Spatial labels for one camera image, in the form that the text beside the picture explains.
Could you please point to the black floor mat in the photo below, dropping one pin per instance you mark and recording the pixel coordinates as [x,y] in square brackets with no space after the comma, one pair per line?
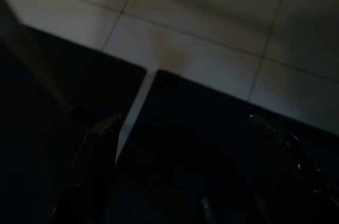
[79,89]
[198,128]

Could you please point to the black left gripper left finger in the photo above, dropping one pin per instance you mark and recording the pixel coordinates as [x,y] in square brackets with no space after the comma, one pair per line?
[91,171]

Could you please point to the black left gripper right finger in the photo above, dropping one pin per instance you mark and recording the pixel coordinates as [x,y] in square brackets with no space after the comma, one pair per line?
[286,171]

